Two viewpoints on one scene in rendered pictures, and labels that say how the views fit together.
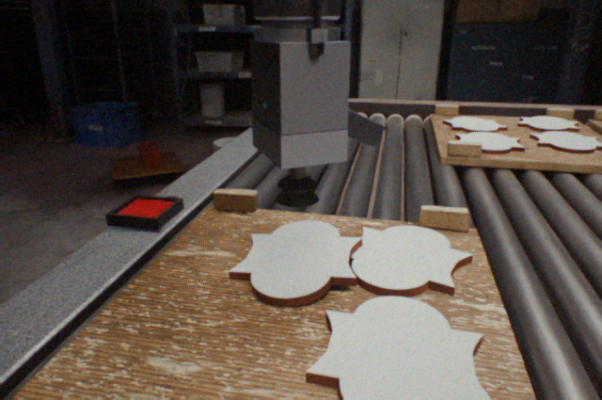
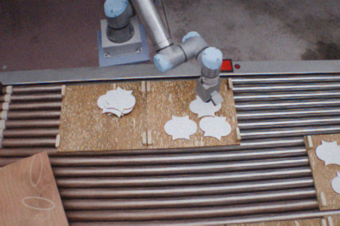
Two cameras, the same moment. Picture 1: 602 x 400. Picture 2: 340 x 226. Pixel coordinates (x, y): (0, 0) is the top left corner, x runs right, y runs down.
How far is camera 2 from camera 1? 1.43 m
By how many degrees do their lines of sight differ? 67
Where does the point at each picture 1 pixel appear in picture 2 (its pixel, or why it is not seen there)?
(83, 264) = (198, 67)
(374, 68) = not seen: outside the picture
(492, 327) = (195, 143)
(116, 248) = not seen: hidden behind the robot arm
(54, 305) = (183, 71)
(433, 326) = (189, 132)
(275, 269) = (198, 103)
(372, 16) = not seen: outside the picture
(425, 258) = (214, 130)
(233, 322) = (183, 101)
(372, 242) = (218, 119)
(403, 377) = (174, 128)
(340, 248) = (208, 113)
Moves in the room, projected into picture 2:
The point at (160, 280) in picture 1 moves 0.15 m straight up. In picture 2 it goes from (192, 84) to (193, 65)
